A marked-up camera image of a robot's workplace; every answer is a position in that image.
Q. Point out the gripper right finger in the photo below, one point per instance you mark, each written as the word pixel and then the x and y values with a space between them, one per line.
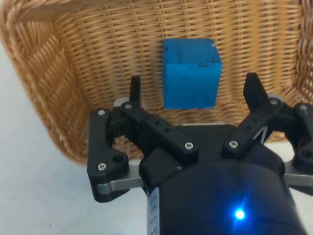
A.
pixel 256 100

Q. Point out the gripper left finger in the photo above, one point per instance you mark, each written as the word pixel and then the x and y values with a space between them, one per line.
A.
pixel 102 142

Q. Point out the blue cube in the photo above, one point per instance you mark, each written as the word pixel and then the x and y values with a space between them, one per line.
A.
pixel 190 83

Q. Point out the wicker basket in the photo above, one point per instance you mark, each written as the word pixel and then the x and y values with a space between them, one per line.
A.
pixel 97 61

